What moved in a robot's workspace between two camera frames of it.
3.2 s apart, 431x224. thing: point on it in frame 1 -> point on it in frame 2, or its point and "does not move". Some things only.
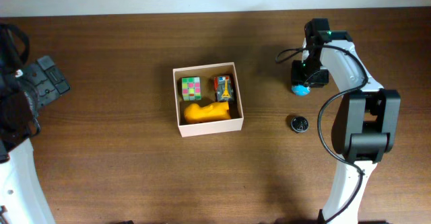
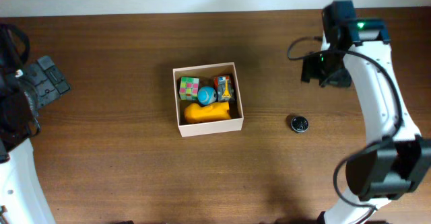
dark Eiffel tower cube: x=222 y=85 does not move
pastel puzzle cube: x=191 y=88 does not move
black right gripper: x=308 y=77 -> x=312 y=69
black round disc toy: x=300 y=124 does not move
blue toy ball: x=301 y=90 -> x=207 y=95
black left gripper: x=47 y=79 does not move
